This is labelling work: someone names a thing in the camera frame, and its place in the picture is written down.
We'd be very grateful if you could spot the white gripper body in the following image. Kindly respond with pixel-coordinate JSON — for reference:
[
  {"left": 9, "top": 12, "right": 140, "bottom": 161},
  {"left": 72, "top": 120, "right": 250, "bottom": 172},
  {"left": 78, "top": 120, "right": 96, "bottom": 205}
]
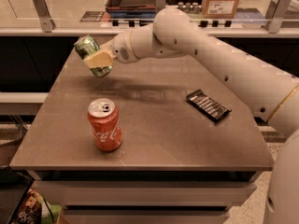
[{"left": 112, "top": 31, "right": 138, "bottom": 63}]

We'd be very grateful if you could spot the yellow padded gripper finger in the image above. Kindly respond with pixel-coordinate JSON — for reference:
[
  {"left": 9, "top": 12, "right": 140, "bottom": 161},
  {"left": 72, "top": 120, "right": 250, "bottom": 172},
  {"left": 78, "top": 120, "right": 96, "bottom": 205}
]
[
  {"left": 83, "top": 49, "right": 116, "bottom": 69},
  {"left": 99, "top": 40, "right": 113, "bottom": 51}
]

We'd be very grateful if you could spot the green soda can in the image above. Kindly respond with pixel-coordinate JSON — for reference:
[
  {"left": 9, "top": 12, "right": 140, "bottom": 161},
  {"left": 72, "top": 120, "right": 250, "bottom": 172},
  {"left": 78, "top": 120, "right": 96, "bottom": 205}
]
[{"left": 74, "top": 35, "right": 112, "bottom": 77}]

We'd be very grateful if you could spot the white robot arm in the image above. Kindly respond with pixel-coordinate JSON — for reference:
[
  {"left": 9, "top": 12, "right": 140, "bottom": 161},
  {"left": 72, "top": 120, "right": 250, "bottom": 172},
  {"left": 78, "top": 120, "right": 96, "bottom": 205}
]
[{"left": 84, "top": 8, "right": 299, "bottom": 224}]

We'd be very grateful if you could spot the red Coca-Cola can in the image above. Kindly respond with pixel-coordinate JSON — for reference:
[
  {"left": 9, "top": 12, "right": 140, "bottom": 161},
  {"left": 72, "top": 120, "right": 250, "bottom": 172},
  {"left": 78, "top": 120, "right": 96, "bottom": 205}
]
[{"left": 87, "top": 98, "right": 122, "bottom": 152}]

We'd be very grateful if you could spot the black snack bar wrapper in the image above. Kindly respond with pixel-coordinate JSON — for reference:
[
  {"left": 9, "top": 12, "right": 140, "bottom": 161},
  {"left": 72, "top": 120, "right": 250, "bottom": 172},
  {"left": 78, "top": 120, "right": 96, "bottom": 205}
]
[{"left": 186, "top": 90, "right": 231, "bottom": 122}]

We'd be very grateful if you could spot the cardboard box with label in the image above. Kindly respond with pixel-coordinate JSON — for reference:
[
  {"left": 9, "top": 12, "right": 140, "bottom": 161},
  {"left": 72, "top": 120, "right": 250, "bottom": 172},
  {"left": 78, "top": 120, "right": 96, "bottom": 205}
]
[{"left": 202, "top": 0, "right": 239, "bottom": 19}]

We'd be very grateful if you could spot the grey table drawer base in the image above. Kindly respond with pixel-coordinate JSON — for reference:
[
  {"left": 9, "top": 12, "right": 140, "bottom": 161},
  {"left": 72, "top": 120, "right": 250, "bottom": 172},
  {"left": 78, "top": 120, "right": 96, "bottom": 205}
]
[{"left": 34, "top": 180, "right": 256, "bottom": 224}]

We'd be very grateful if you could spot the black bin lower left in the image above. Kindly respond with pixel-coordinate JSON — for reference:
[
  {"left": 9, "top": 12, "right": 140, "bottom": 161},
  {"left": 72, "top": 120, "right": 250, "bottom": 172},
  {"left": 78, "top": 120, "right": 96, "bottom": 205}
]
[{"left": 0, "top": 169, "right": 33, "bottom": 224}]

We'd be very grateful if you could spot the snack bag lower left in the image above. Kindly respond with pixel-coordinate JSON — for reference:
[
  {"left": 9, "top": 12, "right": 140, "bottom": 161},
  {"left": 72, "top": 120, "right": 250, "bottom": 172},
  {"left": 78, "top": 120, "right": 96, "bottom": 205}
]
[{"left": 12, "top": 189, "right": 42, "bottom": 224}]

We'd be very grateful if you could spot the left metal railing bracket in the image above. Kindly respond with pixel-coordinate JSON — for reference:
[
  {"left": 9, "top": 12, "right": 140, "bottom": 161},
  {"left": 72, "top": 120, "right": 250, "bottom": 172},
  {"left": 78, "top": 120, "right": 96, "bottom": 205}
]
[{"left": 32, "top": 0, "right": 55, "bottom": 33}]

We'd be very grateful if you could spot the right metal railing bracket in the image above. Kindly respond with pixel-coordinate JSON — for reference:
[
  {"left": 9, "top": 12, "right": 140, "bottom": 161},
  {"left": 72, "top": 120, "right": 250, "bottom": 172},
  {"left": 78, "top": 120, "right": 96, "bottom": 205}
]
[{"left": 265, "top": 0, "right": 299, "bottom": 34}]

